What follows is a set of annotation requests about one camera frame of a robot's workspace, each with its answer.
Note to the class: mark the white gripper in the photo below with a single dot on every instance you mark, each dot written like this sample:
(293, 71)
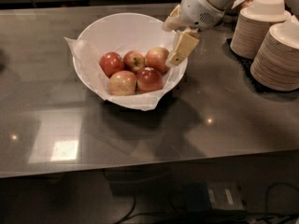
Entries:
(196, 10)

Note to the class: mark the yellow-red apple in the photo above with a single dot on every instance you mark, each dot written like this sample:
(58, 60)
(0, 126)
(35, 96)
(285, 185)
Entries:
(156, 58)

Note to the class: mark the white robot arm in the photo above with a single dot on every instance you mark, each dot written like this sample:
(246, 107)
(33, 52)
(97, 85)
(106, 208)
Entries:
(293, 5)

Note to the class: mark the red-yellow apple back middle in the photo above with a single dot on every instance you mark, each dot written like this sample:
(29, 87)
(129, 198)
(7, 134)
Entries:
(134, 61)

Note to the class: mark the red apple front right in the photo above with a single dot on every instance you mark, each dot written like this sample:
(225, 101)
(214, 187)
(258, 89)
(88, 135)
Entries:
(149, 79)

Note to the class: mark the red apple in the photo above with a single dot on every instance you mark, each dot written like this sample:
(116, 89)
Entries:
(149, 79)
(111, 63)

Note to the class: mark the white bowl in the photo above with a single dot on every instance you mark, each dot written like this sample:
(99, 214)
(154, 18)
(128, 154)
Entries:
(127, 31)

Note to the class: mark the red apple far left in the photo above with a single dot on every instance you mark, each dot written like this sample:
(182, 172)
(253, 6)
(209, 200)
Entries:
(111, 63)

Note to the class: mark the yellow apple front left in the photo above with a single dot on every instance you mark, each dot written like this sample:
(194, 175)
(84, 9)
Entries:
(122, 83)

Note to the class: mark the black mat under stacks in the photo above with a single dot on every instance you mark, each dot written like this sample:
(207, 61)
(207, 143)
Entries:
(246, 62)

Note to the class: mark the back stack paper bowls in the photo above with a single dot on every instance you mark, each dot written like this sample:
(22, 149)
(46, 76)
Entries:
(253, 24)

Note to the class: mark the stack paper bowls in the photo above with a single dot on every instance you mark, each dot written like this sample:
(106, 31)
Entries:
(286, 33)
(253, 24)

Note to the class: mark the front stack paper bowls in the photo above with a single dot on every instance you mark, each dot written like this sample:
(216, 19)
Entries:
(286, 33)

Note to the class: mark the dark box under table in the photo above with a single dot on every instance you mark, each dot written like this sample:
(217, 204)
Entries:
(203, 197)

